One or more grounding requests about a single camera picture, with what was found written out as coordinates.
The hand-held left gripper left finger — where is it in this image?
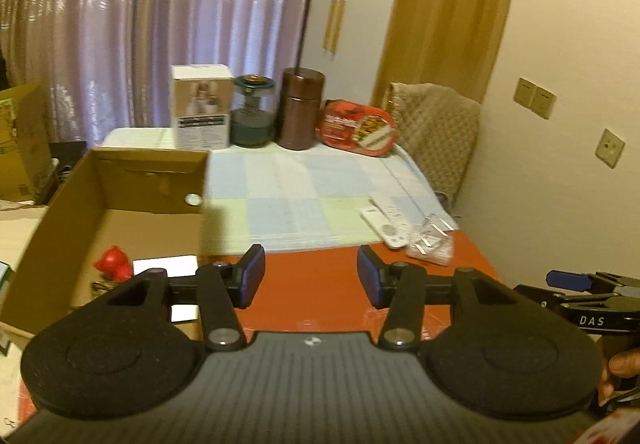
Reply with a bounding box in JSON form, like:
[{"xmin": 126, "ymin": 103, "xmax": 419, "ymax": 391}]
[{"xmin": 107, "ymin": 244, "xmax": 267, "ymax": 352}]

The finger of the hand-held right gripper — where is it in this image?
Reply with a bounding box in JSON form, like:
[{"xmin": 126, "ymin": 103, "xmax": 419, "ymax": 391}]
[
  {"xmin": 514, "ymin": 284, "xmax": 568, "ymax": 312},
  {"xmin": 546, "ymin": 270, "xmax": 640, "ymax": 299}
]

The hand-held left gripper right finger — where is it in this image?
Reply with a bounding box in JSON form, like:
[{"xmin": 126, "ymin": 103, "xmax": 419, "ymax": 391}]
[{"xmin": 356, "ymin": 244, "xmax": 521, "ymax": 352}]

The white remote control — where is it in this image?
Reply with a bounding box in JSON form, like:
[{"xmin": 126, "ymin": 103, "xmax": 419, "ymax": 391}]
[
  {"xmin": 360, "ymin": 206, "xmax": 408, "ymax": 251},
  {"xmin": 369, "ymin": 194, "xmax": 412, "ymax": 225}
]

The white square tile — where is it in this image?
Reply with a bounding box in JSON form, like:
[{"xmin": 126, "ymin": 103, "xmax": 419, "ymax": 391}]
[{"xmin": 132, "ymin": 254, "xmax": 202, "ymax": 323}]

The red toy figure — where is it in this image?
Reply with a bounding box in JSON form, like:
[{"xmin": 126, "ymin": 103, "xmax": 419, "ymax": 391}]
[{"xmin": 92, "ymin": 245, "xmax": 133, "ymax": 282}]

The person's right hand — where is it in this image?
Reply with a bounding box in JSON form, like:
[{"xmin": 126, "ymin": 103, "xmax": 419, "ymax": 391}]
[{"xmin": 597, "ymin": 350, "xmax": 640, "ymax": 407}]

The red printed mat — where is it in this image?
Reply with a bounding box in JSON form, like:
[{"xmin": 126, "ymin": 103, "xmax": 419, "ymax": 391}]
[{"xmin": 200, "ymin": 230, "xmax": 566, "ymax": 342}]

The clear plastic bag of clips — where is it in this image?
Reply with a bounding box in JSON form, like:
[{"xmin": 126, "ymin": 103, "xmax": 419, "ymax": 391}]
[{"xmin": 405, "ymin": 214, "xmax": 456, "ymax": 267}]

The red white patterned cloth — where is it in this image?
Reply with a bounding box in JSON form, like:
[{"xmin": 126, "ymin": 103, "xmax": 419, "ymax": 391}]
[{"xmin": 572, "ymin": 401, "xmax": 640, "ymax": 444}]

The dark green glass jar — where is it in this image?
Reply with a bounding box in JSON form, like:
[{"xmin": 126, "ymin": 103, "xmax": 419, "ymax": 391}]
[{"xmin": 231, "ymin": 74, "xmax": 277, "ymax": 148}]

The red oval food box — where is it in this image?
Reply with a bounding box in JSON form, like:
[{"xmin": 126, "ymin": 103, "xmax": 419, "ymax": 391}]
[{"xmin": 316, "ymin": 98, "xmax": 399, "ymax": 159}]

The quilted beige chair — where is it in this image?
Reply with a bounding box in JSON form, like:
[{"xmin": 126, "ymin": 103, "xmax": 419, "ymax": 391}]
[{"xmin": 387, "ymin": 82, "xmax": 482, "ymax": 205}]

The brown metal canister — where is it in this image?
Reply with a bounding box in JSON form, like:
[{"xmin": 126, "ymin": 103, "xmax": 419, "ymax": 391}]
[{"xmin": 277, "ymin": 68, "xmax": 326, "ymax": 151}]

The white product box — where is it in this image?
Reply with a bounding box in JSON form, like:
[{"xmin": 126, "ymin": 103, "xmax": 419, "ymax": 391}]
[{"xmin": 171, "ymin": 64, "xmax": 235, "ymax": 149}]

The black white storage bin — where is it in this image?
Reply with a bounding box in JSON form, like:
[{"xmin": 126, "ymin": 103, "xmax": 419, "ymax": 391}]
[{"xmin": 50, "ymin": 141, "xmax": 88, "ymax": 205}]

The beige bed sheet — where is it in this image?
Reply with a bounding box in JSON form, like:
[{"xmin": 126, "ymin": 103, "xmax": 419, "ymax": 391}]
[{"xmin": 0, "ymin": 204, "xmax": 48, "ymax": 275}]

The white wardrobe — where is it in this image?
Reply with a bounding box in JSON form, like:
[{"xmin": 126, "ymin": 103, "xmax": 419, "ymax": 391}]
[{"xmin": 300, "ymin": 0, "xmax": 411, "ymax": 97}]

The brown printed cardboard box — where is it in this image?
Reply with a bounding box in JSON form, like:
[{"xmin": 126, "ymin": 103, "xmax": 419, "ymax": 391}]
[{"xmin": 0, "ymin": 82, "xmax": 53, "ymax": 202}]

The purple curtain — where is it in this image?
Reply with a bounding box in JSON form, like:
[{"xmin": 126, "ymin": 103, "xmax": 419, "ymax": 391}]
[{"xmin": 0, "ymin": 0, "xmax": 321, "ymax": 149}]

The beige wall socket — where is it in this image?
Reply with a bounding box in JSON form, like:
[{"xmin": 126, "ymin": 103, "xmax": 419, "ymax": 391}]
[
  {"xmin": 531, "ymin": 86, "xmax": 557, "ymax": 121},
  {"xmin": 514, "ymin": 77, "xmax": 537, "ymax": 108},
  {"xmin": 595, "ymin": 129, "xmax": 626, "ymax": 169}
]

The wooden wardrobe handle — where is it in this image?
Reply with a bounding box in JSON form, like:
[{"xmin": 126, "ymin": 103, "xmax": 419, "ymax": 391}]
[
  {"xmin": 324, "ymin": 0, "xmax": 337, "ymax": 55},
  {"xmin": 334, "ymin": 0, "xmax": 346, "ymax": 60}
]

